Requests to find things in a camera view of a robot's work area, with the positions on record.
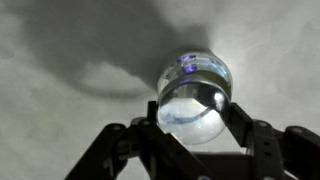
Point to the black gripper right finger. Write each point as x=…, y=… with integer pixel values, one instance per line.
x=266, y=146

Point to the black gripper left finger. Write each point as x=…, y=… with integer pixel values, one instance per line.
x=133, y=153

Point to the round silver lid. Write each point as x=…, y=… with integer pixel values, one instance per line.
x=191, y=113

